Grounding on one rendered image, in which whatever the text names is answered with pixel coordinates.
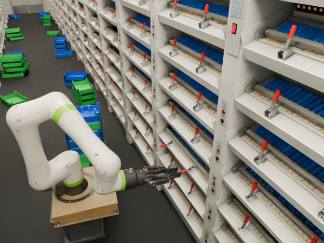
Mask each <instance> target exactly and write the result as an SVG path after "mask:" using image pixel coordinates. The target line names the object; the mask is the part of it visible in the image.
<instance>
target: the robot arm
mask: <svg viewBox="0 0 324 243"><path fill-rule="evenodd" d="M50 119H52V120H53V121H54V122H55V123H56V124H57V125H58V126H59V127H60V128H61V129H62V130H63V131H64V132H65V133H66V134H67V135H68V136H69V137H70V138H71V139H72V140H73V141H74V142H75V143H76V144H77V145H78V146H79V148H80V149H81V150H82V151H83V153H84V154H85V155H86V157H87V158H88V159H89V161H90V162H91V164H92V165H93V167H94V169H95V171H94V176H93V179H92V187H93V189H94V191H95V192H96V193H97V194H100V195H108V194H110V193H113V192H116V191H120V190H127V189H135V188H136V186H142V185H144V184H151V187H152V188H153V187H155V186H157V185H162V184H166V183H169V181H170V179H175V178H178V177H181V172H177V171H178V167H174V168H165V167H162V166H149V167H148V166H144V168H143V170H134V169H132V168H130V169H126V170H120V169H121V160H120V158H119V157H118V156H117V155H116V154H115V153H114V152H113V151H112V150H110V149H109V148H108V147H107V146H106V145H105V144H104V143H103V142H102V141H101V140H100V139H99V138H98V137H97V136H96V134H95V133H94V132H93V131H92V129H91V128H90V127H89V126H88V124H87V123H86V121H85V120H84V118H83V117H82V115H81V114H80V113H79V111H78V110H77V109H76V107H75V106H74V105H73V104H72V102H71V101H70V100H69V99H68V98H67V96H66V95H64V94H63V93H61V92H51V93H49V94H46V95H44V96H42V97H40V98H37V99H34V100H31V101H28V102H25V103H21V104H17V105H14V106H12V107H11V108H10V109H9V110H8V111H7V114H6V122H7V124H8V126H9V127H10V129H11V131H12V133H13V135H14V137H15V139H16V141H17V143H18V145H19V147H20V150H21V152H22V155H23V158H24V161H25V165H26V169H27V177H28V183H29V185H30V186H31V187H32V188H33V189H35V190H42V192H45V191H50V190H52V191H54V192H55V191H56V192H57V195H58V196H61V195H62V194H64V193H65V194H66V195H69V196H75V195H79V194H81V193H83V192H84V191H85V190H86V189H87V187H88V181H87V179H86V178H84V171H83V167H82V163H81V159H80V155H79V154H78V153H77V152H76V151H72V150H68V151H65V152H62V153H61V154H59V155H58V156H56V157H55V158H54V159H52V160H50V161H47V158H46V156H45V153H44V150H43V147H42V143H41V138H40V133H39V125H40V124H41V123H42V122H45V121H47V120H50ZM162 173H165V174H168V175H158V174H162Z"/></svg>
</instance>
